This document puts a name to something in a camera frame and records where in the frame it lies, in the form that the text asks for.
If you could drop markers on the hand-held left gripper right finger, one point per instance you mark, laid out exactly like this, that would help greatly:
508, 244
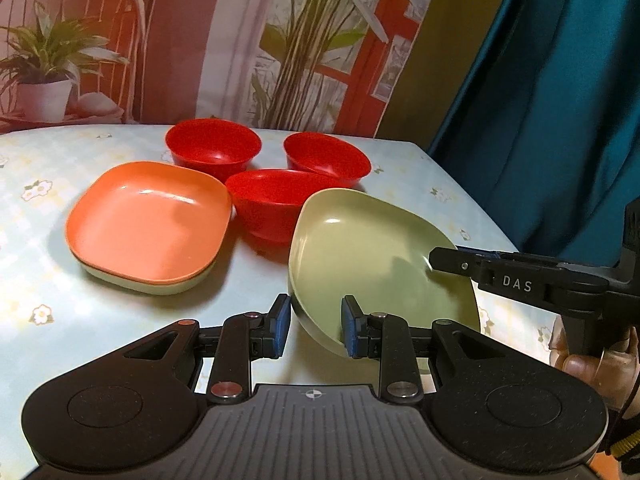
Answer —
349, 329

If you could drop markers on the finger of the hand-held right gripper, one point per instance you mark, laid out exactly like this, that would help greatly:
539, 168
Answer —
452, 264
482, 254

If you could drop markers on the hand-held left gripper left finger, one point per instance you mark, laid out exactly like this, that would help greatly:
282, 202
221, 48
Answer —
283, 324

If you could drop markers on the pale green square plate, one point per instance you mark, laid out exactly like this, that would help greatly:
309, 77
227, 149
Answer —
380, 255

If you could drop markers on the red bowl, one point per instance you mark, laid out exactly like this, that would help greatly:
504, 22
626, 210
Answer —
325, 160
265, 205
212, 147

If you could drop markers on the cream square plate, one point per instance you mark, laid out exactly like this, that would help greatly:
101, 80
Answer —
165, 287

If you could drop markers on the orange square plate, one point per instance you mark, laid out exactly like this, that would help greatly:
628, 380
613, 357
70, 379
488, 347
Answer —
150, 225

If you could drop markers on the person's right hand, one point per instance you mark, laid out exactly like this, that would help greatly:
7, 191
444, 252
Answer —
580, 367

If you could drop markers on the teal curtain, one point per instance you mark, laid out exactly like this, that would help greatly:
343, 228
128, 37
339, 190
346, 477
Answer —
550, 110

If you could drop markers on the floral checked tablecloth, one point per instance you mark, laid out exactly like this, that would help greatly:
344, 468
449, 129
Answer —
45, 260

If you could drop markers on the printed room backdrop cloth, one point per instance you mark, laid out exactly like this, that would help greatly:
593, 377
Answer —
200, 35

